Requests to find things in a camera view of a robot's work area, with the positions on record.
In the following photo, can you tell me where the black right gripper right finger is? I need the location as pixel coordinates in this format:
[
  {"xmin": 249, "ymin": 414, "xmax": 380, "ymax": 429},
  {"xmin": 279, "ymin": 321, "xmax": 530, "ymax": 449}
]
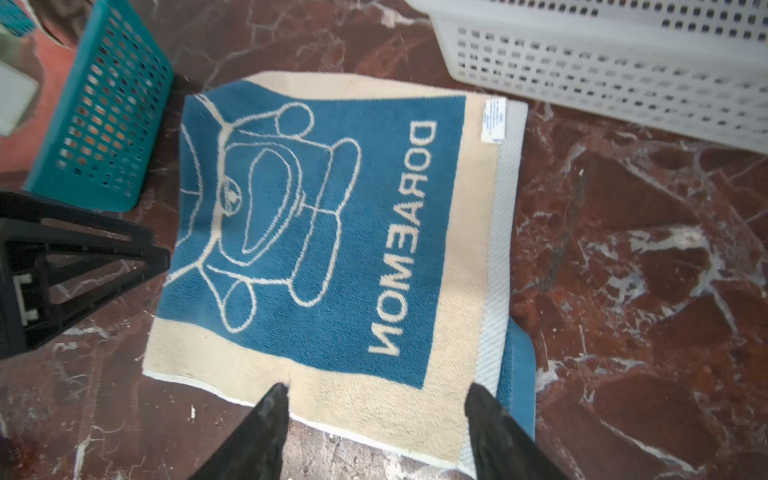
[{"xmin": 464, "ymin": 383, "xmax": 567, "ymax": 480}]

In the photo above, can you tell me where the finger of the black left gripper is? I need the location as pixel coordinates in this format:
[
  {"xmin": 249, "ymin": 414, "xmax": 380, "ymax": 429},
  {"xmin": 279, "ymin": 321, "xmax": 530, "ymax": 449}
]
[{"xmin": 1, "ymin": 191, "xmax": 170, "ymax": 359}]

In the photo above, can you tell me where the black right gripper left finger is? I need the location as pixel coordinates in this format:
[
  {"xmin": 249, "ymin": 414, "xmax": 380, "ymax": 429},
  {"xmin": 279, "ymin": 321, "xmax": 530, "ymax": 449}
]
[{"xmin": 190, "ymin": 382, "xmax": 290, "ymax": 479}]

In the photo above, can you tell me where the blue cream Doraemon towel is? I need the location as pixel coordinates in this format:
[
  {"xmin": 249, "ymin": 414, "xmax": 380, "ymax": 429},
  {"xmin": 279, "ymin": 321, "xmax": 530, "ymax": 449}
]
[{"xmin": 143, "ymin": 71, "xmax": 528, "ymax": 474}]

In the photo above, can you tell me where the teal plastic basket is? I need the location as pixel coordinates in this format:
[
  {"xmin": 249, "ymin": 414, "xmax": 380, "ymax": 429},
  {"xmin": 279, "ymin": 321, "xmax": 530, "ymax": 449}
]
[{"xmin": 1, "ymin": 1, "xmax": 173, "ymax": 212}]

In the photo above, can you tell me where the white plastic basket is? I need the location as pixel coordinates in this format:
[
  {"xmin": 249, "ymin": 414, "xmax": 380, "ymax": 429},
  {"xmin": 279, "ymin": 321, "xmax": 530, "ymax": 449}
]
[{"xmin": 413, "ymin": 0, "xmax": 767, "ymax": 153}]

